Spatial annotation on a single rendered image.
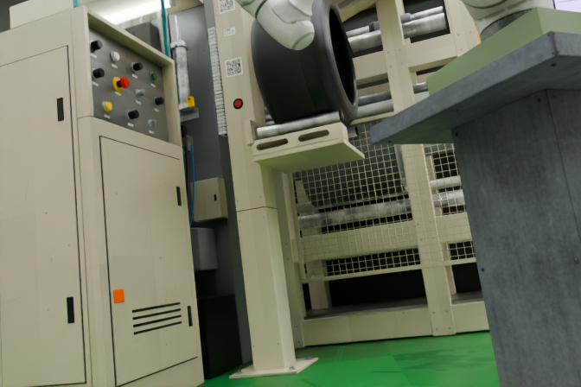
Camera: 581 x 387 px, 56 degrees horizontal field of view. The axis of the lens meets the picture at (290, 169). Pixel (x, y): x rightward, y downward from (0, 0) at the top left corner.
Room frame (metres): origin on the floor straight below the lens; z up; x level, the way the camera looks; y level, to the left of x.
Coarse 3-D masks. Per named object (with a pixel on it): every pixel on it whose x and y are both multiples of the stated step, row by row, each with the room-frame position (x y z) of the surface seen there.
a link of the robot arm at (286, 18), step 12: (276, 0) 1.44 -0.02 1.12; (288, 0) 1.42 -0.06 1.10; (300, 0) 1.42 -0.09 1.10; (312, 0) 1.44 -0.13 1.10; (264, 12) 1.46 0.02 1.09; (276, 12) 1.44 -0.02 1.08; (288, 12) 1.43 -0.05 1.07; (300, 12) 1.43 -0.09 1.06; (264, 24) 1.48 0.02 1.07; (276, 24) 1.45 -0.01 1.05; (288, 24) 1.44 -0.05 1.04; (300, 24) 1.44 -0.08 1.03; (312, 24) 1.47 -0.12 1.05; (276, 36) 1.48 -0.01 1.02; (288, 36) 1.45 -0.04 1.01; (300, 36) 1.45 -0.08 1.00; (312, 36) 1.47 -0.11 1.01; (300, 48) 1.50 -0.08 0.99
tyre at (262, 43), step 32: (320, 0) 1.90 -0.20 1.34; (256, 32) 1.90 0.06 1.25; (320, 32) 1.84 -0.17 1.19; (256, 64) 1.92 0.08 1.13; (288, 64) 1.87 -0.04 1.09; (320, 64) 1.85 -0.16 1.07; (352, 64) 2.27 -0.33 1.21; (288, 96) 1.93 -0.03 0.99; (320, 96) 1.91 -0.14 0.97; (352, 96) 2.24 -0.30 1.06
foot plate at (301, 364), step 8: (296, 360) 2.27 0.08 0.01; (304, 360) 2.24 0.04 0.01; (312, 360) 2.22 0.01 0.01; (248, 368) 2.24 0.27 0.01; (288, 368) 2.11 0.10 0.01; (296, 368) 2.09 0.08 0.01; (304, 368) 2.12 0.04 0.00; (232, 376) 2.11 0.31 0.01; (240, 376) 2.10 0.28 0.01; (248, 376) 2.09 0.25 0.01; (256, 376) 2.08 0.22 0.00; (264, 376) 2.08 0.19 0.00
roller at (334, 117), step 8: (328, 112) 1.96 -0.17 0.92; (336, 112) 1.94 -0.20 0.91; (296, 120) 1.99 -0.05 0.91; (304, 120) 1.98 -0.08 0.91; (312, 120) 1.97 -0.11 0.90; (320, 120) 1.96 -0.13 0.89; (328, 120) 1.95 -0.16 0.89; (336, 120) 1.95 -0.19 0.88; (264, 128) 2.03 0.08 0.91; (272, 128) 2.02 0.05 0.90; (280, 128) 2.01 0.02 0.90; (288, 128) 2.00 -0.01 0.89; (296, 128) 2.00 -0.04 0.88; (304, 128) 1.99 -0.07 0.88; (264, 136) 2.04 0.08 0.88
